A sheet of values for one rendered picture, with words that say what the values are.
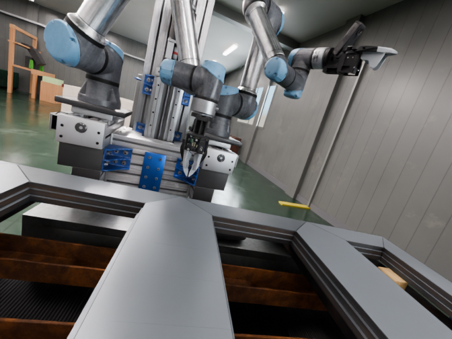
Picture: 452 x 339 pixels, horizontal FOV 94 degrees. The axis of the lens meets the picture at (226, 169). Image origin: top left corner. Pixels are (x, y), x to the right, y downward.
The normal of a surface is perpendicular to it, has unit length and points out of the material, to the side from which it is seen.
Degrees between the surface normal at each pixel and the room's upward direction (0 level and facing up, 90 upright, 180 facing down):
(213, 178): 90
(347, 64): 98
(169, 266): 0
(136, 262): 0
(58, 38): 97
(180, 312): 0
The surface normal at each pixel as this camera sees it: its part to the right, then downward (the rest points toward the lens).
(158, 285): 0.27, -0.94
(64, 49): -0.24, 0.27
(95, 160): 0.29, 0.29
